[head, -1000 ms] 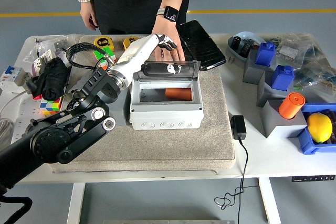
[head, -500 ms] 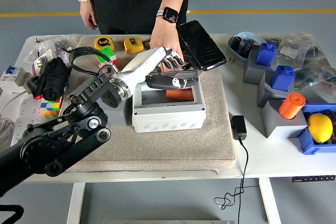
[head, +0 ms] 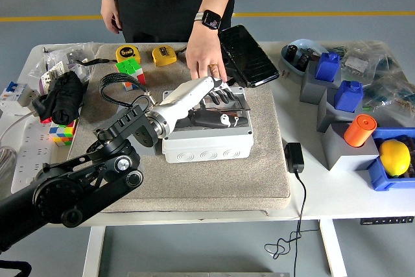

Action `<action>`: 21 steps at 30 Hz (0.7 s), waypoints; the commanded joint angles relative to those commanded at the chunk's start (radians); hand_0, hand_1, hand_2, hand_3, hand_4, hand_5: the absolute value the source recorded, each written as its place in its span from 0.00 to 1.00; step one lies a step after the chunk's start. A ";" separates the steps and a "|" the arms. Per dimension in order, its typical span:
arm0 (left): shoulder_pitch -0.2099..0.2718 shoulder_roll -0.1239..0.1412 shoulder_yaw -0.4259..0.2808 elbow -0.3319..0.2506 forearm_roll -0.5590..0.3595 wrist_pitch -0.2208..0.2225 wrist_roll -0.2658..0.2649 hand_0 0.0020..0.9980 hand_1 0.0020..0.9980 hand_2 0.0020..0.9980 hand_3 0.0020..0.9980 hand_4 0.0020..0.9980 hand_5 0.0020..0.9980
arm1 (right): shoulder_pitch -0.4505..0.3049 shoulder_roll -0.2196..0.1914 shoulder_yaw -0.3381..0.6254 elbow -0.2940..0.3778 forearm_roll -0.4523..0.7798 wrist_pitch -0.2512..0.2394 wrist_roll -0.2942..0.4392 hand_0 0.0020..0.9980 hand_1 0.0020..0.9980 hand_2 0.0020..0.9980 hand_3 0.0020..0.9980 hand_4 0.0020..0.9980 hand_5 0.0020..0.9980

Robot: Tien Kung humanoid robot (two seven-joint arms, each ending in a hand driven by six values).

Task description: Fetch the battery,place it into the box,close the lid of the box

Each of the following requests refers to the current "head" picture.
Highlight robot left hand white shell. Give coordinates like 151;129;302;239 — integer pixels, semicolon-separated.
154;76;248;136

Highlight person's left hand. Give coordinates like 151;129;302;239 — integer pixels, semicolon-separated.
185;23;228;82

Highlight person's right hand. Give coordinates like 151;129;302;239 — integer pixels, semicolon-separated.
100;0;124;35

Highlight white junction box clear lid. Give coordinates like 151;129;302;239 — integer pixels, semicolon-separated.
161;87;254;164

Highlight orange cylinder battery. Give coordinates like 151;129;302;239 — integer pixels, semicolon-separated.
344;114;379;148

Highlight smart watch striped band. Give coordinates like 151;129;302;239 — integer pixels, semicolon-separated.
193;10;222;30

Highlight yellow tape measure 5m label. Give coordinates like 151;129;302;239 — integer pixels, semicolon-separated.
115;45;143;64

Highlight yellow tape measure black clip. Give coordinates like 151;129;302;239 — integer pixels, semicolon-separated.
152;45;178;67

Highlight black zip case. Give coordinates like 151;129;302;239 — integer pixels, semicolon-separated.
219;24;280;89

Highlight large colourful puzzle cube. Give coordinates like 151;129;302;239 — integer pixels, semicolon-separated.
114;57;147;91

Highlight grey block with round hole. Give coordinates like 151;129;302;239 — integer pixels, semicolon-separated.
147;134;163;156
324;122;380;172

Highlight clear bags of metal parts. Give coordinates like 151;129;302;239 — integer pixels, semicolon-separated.
29;42;104;96

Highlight white labelled packet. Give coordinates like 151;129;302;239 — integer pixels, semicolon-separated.
45;60;67;80

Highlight grey-brown table mat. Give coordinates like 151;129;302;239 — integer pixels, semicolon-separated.
64;42;292;215

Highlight black cloth bundle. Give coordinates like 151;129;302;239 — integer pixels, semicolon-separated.
31;71;84;125

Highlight black relay component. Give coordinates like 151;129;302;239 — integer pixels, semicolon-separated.
296;48;320;70

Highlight light blue bowl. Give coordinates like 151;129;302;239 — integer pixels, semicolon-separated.
280;38;328;78

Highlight grey block with square hole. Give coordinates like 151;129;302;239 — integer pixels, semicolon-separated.
316;87;374;134
299;60;343;106

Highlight white socket module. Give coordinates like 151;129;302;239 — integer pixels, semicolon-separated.
24;90;40;106

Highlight black power adapter plug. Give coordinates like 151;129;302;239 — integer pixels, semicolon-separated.
284;142;305;174

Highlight blue square peg block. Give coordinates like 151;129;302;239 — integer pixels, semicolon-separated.
333;80;364;112
315;52;342;82

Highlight small colourful puzzle cube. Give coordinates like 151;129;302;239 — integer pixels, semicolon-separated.
48;120;78;147

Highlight white power strip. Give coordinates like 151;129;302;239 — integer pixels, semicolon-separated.
11;117;54;195

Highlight white table leg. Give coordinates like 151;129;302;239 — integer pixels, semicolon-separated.
319;219;348;277
82;226;106;277

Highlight clear bags of electronic parts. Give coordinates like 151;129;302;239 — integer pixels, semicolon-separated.
327;40;415;128

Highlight blue plastic bin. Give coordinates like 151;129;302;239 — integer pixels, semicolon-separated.
367;127;415;192

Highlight yellow lemon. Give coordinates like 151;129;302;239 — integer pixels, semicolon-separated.
379;139;412;178

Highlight black table control panel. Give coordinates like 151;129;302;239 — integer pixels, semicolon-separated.
359;216;415;226

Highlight black tape measure strap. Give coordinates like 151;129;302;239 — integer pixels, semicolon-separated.
73;58;118;66

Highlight white circuit breaker blue switch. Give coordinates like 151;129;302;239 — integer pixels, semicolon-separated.
0;81;29;115

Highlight white plug cable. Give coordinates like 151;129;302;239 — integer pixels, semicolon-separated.
0;110;37;143

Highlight black adapter cord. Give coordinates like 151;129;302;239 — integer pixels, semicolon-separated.
264;171;320;277

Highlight grey coiled cable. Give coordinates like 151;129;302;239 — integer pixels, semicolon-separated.
0;145;17;180

